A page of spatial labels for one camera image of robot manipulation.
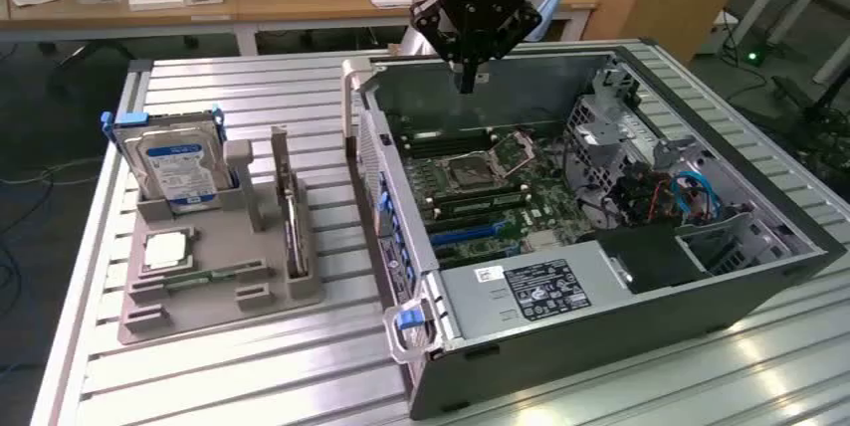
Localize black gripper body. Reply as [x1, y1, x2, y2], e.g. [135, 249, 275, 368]
[434, 0, 534, 64]

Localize graphics card with fan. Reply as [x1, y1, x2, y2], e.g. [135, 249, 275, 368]
[269, 124, 313, 281]

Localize open socket cover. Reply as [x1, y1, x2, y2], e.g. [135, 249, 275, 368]
[488, 129, 540, 178]

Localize metal drive cage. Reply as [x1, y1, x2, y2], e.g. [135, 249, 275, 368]
[564, 65, 666, 188]

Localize white electrical box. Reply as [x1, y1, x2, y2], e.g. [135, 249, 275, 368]
[708, 11, 740, 57]

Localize green motherboard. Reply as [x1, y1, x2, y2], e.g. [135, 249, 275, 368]
[389, 111, 600, 271]

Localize installed RAM stick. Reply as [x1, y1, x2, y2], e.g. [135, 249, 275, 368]
[434, 189, 530, 218]

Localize black floor stand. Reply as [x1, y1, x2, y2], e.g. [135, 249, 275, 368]
[769, 47, 850, 173]

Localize blue expansion slot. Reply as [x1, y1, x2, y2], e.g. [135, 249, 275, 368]
[427, 225, 504, 247]

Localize hard disk with blue carrier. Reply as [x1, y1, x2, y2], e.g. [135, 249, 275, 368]
[99, 105, 233, 213]

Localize grey parts rack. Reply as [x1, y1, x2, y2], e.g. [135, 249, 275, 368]
[118, 139, 329, 345]

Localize grey disk bay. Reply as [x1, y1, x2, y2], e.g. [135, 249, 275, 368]
[674, 211, 798, 278]

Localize silver power supply unit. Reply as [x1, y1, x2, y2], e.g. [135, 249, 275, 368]
[434, 239, 633, 342]

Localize silver CPU chip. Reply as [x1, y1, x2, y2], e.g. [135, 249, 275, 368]
[143, 234, 191, 271]

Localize green loose RAM stick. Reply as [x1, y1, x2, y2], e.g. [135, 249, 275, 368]
[162, 269, 241, 293]

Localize open black PC case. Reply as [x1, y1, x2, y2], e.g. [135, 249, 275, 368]
[339, 37, 849, 422]

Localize black wire bundle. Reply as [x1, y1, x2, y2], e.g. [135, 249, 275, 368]
[574, 171, 674, 231]

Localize blue wire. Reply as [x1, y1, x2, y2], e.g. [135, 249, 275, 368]
[670, 171, 724, 221]

